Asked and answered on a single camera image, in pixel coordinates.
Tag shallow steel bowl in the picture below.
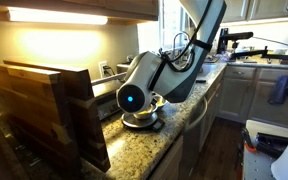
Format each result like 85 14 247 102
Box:
152 94 168 109

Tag deep steel bowl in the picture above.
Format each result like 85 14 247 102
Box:
132 103 159 121

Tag black kitchen scale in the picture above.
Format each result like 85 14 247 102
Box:
120 112 166 132

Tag steel panini press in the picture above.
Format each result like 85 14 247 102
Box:
91 70 128 122

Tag thick end-grain cutting board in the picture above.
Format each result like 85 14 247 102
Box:
3 59 112 174

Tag chrome faucet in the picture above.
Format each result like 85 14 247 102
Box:
172 30 192 61

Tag steel sink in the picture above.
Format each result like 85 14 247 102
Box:
197 62 220 81

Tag grey dish mat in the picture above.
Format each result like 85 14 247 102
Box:
203 55 221 64

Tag wooden base cabinet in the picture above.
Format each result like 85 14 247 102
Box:
147 133 185 180

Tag grey lower cabinets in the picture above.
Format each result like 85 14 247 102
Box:
217 64 288 129

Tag grey cabinets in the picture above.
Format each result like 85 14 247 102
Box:
222 0 288 24
217 64 288 129

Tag wooden upper cabinet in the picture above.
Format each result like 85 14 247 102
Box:
0 0 160 25

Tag warm under-cabinet light bar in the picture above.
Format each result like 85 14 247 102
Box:
6 6 109 26

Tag light wooden cutting board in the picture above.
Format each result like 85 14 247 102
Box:
0 63 82 180

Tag thin white light strip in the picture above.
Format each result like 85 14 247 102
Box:
220 15 288 28

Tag white metal cart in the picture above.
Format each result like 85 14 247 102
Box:
240 119 288 180

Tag black equipment bundle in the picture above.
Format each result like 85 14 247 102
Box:
255 132 288 158

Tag grey upper cabinets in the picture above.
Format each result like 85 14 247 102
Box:
222 0 288 24

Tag black power plug cord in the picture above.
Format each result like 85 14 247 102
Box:
102 65 117 78

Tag stainless dishwasher with handle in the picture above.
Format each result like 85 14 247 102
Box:
179 94 218 171

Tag black camera stand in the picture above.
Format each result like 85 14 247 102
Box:
216 27 288 63

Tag orange handled tool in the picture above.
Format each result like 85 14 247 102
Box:
240 128 257 154

